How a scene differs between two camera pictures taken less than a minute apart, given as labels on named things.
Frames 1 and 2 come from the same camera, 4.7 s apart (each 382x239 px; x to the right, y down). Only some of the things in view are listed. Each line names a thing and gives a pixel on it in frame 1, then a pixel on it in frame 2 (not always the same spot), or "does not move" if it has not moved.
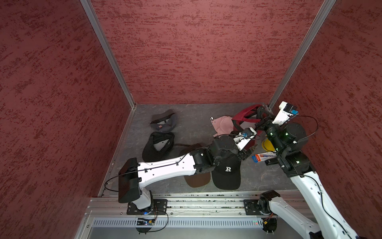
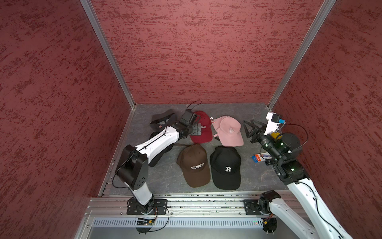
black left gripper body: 242,154 → 194,132
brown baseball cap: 200,179 does not move
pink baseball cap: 223,125 does not move
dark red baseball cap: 248,114 → 206,135
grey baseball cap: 164,122 does not move
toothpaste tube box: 258,157 does not move
